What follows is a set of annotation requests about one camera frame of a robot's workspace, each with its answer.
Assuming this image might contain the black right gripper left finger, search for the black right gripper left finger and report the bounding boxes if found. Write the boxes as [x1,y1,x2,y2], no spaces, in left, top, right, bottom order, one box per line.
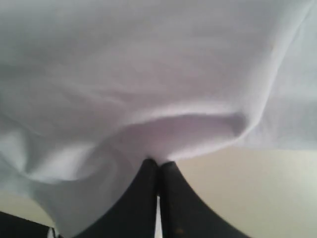
[77,159,158,238]

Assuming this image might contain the white t-shirt red lettering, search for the white t-shirt red lettering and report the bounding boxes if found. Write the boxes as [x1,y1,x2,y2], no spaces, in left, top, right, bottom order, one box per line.
[0,0,317,237]

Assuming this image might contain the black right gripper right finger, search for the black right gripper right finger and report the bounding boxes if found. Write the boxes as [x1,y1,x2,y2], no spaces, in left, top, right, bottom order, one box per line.
[159,162,247,238]

